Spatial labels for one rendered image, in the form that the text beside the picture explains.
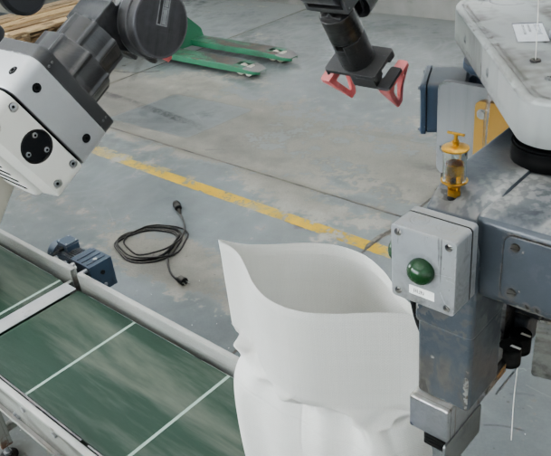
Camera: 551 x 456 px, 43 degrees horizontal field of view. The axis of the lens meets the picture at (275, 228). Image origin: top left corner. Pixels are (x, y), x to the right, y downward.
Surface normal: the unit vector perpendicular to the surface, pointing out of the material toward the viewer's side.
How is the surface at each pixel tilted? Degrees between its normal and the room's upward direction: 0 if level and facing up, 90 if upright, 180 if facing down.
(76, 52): 61
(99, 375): 0
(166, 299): 0
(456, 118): 90
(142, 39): 90
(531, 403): 0
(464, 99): 90
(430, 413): 90
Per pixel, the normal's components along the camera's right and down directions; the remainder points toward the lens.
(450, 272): -0.66, 0.43
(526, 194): -0.10, -0.86
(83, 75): 0.65, 0.17
